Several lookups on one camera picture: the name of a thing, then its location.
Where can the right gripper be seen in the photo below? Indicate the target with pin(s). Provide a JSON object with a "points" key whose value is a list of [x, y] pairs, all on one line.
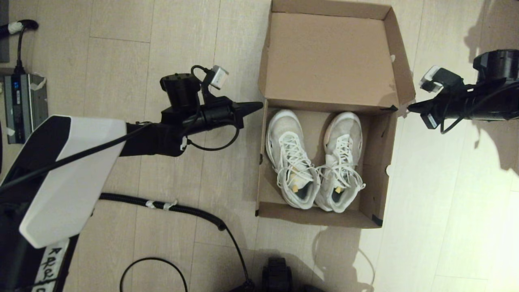
{"points": [[454, 105]]}

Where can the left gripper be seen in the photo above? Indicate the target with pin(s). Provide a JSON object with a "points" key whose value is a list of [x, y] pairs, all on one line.
{"points": [[215, 113]]}

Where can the white sneaker black side mark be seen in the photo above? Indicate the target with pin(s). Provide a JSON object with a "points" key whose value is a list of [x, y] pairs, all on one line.
{"points": [[284, 125]]}

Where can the white sneaker tan toe edge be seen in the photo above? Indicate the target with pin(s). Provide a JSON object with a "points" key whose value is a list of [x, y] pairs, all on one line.
{"points": [[344, 125]]}

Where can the brown cardboard shoe box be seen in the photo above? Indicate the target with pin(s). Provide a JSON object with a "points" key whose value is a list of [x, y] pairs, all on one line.
{"points": [[324, 61]]}

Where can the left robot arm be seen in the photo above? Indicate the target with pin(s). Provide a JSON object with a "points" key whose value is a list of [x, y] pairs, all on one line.
{"points": [[73, 178]]}

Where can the black ridged robot part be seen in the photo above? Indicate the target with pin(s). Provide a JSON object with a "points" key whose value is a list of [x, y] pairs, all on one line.
{"points": [[277, 275]]}

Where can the grey power supply unit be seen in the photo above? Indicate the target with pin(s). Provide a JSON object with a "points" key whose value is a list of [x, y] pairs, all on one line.
{"points": [[24, 105]]}

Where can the dark flat panel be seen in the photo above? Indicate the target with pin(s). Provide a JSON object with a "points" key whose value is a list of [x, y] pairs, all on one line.
{"points": [[4, 32]]}

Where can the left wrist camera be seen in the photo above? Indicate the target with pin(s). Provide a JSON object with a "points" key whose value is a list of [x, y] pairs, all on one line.
{"points": [[219, 77]]}

